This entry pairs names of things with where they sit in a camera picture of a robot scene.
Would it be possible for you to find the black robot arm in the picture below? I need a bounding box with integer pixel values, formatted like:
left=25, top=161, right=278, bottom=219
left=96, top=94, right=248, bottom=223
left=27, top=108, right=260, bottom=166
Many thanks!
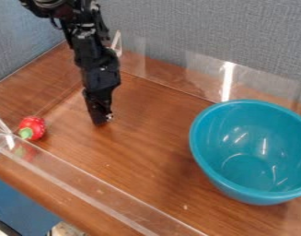
left=19, top=0, right=120, bottom=125

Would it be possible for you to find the red strawberry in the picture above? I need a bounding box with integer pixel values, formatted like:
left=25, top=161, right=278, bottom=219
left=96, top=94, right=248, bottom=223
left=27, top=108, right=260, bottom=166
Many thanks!
left=19, top=116, right=46, bottom=140

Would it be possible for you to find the clear acrylic back barrier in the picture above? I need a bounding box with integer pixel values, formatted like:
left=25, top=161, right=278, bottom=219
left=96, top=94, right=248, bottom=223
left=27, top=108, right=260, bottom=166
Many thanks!
left=112, top=30, right=301, bottom=109

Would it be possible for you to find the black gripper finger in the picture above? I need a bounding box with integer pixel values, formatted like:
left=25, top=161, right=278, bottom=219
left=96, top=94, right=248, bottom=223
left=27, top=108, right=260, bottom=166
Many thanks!
left=83, top=89, right=114, bottom=125

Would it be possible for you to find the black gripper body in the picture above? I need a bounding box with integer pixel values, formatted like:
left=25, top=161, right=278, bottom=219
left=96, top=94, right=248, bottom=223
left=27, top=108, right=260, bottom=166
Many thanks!
left=79, top=53, right=120, bottom=99

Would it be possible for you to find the clear acrylic barrier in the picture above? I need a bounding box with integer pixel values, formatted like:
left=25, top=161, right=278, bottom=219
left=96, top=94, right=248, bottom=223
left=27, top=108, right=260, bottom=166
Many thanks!
left=112, top=30, right=301, bottom=109
left=0, top=119, right=207, bottom=236

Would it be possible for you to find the clear acrylic front barrier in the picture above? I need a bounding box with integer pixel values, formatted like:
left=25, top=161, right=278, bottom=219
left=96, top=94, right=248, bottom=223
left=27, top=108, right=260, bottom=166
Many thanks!
left=0, top=119, right=207, bottom=236

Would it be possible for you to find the blue plastic bowl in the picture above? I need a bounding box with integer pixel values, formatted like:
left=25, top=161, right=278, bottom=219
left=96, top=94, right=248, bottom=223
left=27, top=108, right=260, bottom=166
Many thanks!
left=188, top=100, right=301, bottom=206

